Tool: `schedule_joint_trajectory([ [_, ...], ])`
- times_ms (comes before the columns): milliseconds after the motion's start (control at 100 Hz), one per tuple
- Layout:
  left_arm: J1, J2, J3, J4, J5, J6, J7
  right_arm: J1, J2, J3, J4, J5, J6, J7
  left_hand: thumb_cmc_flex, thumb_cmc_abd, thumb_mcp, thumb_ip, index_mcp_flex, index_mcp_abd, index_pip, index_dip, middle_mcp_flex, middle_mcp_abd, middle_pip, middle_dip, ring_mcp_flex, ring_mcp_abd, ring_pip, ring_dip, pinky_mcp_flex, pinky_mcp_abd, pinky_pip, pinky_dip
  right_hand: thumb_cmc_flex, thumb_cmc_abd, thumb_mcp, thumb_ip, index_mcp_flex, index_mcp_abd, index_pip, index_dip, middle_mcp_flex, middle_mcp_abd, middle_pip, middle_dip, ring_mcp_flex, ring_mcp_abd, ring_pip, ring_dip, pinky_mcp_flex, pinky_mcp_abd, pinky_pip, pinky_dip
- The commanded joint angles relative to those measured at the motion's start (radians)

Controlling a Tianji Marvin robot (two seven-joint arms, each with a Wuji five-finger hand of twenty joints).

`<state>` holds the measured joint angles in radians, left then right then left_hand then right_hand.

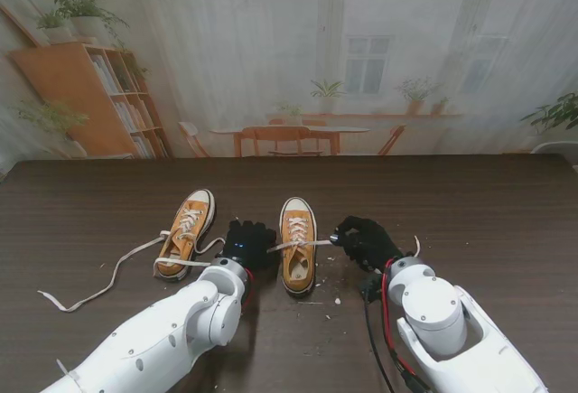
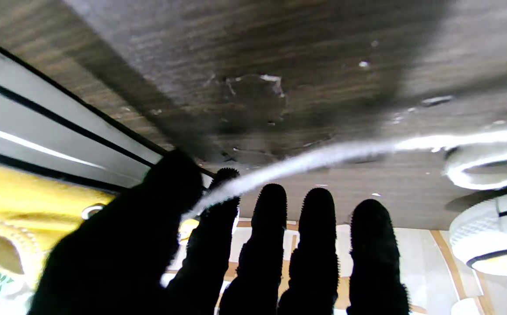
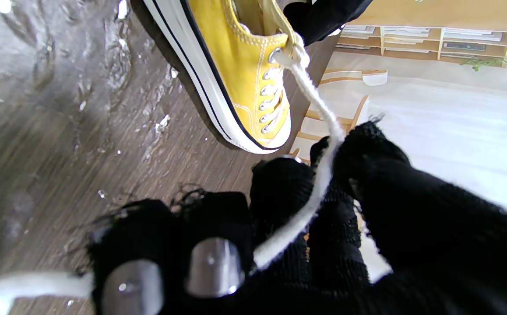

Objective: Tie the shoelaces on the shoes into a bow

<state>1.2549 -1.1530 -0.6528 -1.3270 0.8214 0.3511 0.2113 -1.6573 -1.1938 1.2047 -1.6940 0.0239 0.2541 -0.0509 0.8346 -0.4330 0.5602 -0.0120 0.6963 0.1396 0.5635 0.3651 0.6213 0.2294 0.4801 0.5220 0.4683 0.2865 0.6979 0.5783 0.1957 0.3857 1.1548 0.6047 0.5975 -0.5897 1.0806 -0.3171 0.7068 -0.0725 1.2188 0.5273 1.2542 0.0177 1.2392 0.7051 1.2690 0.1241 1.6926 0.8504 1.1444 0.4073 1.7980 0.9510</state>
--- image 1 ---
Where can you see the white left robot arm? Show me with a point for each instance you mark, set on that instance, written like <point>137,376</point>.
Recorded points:
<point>180,320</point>

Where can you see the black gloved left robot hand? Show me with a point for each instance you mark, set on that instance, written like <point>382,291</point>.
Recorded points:
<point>250,244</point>

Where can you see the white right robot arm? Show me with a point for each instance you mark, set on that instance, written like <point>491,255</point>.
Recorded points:
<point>433,311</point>

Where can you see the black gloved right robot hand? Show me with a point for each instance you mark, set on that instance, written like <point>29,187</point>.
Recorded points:
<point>370,241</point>

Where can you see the white zip tie left arm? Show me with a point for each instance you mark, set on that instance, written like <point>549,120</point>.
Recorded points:
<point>68,370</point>

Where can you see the printed room scene backdrop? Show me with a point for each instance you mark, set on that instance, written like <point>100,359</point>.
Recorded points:
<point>248,49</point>

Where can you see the yellow canvas sneaker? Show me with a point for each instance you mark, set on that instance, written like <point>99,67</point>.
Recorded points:
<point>198,196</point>
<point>295,205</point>

